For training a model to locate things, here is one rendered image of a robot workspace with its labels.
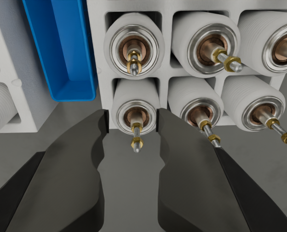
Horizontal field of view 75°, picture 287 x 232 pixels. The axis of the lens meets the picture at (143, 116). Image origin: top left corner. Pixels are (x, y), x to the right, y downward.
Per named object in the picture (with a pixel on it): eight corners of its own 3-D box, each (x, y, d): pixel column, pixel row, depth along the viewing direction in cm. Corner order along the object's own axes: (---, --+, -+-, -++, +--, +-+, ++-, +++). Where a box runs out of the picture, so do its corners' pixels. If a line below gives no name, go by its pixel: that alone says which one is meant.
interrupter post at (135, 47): (134, 62, 29) (134, 69, 27) (123, 51, 28) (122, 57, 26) (145, 51, 28) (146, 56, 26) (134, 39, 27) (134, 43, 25)
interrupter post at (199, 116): (203, 107, 34) (209, 116, 31) (207, 116, 35) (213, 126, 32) (191, 113, 35) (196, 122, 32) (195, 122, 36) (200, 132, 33)
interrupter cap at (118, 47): (135, 84, 31) (135, 85, 31) (99, 51, 28) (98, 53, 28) (169, 50, 29) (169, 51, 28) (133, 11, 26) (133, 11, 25)
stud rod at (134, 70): (139, 52, 27) (140, 69, 20) (135, 59, 27) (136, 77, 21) (132, 49, 26) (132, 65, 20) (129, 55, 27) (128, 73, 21)
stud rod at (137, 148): (132, 121, 33) (132, 150, 27) (137, 118, 33) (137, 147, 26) (136, 124, 34) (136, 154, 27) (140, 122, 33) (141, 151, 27)
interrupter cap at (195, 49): (181, 71, 30) (182, 72, 30) (192, 20, 26) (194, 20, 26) (226, 75, 31) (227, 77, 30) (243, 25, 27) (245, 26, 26)
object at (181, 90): (190, 55, 47) (216, 82, 31) (202, 86, 51) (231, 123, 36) (156, 73, 49) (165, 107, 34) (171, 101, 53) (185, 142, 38)
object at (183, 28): (161, 51, 46) (175, 77, 31) (168, 6, 41) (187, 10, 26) (198, 55, 47) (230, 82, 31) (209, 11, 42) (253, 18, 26)
